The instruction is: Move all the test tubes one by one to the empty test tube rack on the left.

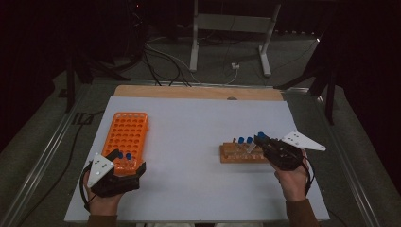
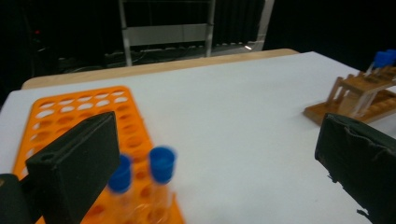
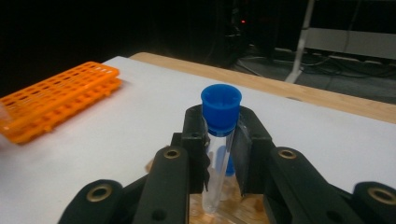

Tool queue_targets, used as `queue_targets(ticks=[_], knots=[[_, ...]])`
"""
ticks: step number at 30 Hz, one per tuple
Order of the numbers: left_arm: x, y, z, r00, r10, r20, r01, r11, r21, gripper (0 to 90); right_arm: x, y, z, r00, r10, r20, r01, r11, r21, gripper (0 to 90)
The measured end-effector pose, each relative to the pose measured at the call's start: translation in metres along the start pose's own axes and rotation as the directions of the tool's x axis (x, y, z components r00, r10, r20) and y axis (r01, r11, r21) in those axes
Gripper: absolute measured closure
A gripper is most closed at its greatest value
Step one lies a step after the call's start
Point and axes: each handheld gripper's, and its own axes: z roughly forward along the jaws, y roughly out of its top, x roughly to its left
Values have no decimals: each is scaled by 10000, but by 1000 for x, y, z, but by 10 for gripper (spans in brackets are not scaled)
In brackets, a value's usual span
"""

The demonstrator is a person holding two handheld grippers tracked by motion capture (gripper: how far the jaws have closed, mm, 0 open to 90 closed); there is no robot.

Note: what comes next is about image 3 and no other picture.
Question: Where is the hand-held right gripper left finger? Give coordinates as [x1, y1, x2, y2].
[134, 104, 211, 224]

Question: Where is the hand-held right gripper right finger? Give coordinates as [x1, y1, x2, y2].
[233, 105, 359, 224]

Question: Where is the blue-capped clear test tube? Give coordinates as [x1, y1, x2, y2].
[218, 146, 237, 201]
[200, 83, 243, 215]

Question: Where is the orange plastic test tube rack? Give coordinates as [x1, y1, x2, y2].
[0, 61, 123, 145]

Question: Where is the white table mat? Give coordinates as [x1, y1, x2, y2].
[0, 55, 396, 224]

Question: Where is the white metal stand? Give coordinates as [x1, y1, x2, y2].
[284, 0, 396, 84]

